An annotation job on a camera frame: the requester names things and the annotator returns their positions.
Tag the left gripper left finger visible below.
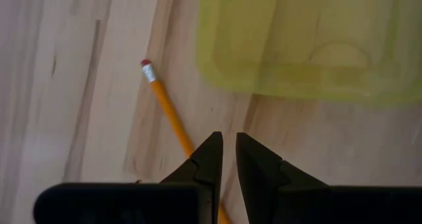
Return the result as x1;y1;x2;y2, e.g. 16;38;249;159
160;130;224;224

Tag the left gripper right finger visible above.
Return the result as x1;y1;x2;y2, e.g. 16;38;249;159
235;132;331;224

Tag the orange wooden pencil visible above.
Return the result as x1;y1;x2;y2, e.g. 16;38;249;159
140;58;232;224

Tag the yellow translucent pencil case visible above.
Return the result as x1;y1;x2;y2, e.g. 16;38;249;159
196;0;422;107

